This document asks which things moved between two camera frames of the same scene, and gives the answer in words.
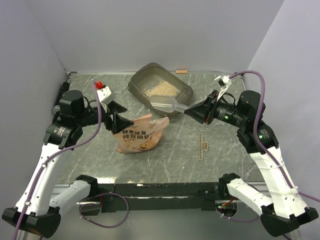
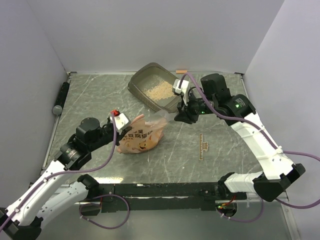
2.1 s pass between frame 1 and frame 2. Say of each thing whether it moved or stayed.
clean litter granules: stayed
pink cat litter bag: stayed
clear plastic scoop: moved
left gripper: moved
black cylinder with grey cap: stayed
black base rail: stayed
